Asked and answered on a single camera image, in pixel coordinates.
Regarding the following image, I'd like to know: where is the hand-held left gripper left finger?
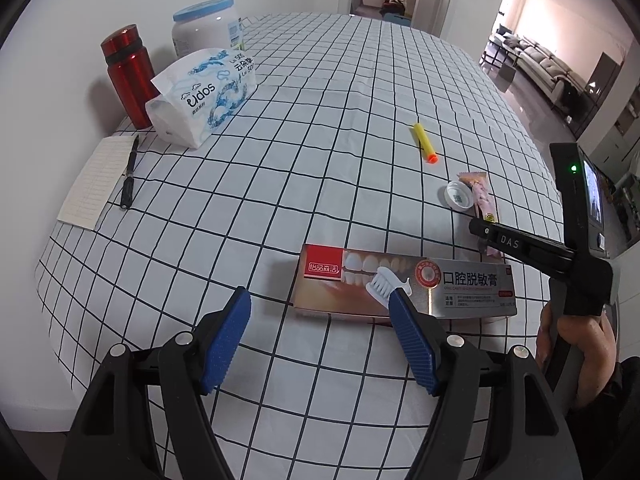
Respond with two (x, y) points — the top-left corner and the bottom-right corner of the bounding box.
(57, 286), (252, 480)

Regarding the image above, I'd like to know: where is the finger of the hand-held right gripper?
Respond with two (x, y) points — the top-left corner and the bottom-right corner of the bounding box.
(469, 216), (577, 277)

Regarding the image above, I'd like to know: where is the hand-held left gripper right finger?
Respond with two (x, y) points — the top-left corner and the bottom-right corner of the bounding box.
(387, 290), (586, 480)

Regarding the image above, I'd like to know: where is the pink wrapper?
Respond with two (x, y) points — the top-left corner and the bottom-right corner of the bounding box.
(459, 171), (501, 261)

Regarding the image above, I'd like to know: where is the toothpaste box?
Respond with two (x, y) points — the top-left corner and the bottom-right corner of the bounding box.
(292, 243), (518, 322)

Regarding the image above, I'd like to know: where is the person's right hand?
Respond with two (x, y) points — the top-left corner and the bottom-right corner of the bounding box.
(535, 304), (621, 403)

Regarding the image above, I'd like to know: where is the white bottle cap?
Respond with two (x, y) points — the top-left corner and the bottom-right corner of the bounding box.
(444, 181), (473, 211)

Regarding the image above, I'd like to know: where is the yellow foam dart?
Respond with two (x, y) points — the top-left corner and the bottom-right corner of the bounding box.
(411, 122), (441, 165)

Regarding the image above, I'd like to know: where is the grey sofa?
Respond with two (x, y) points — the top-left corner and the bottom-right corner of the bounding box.
(500, 32), (588, 106)

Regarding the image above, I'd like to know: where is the black pen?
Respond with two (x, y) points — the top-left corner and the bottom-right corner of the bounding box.
(119, 134), (141, 210)

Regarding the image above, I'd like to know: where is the white notepad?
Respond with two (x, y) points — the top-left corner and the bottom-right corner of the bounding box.
(56, 134), (141, 231)

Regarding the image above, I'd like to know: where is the checked tablecloth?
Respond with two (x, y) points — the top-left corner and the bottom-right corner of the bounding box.
(37, 12), (621, 480)

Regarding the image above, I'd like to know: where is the white blue tissue pack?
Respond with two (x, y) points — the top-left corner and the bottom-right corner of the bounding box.
(145, 46), (257, 150)

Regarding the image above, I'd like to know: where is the red thermos bottle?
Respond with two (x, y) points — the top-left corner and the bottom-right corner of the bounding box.
(100, 23), (161, 131)

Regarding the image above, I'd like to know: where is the white jar with blue lid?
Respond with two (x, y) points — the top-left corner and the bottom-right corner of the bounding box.
(171, 0), (246, 58)

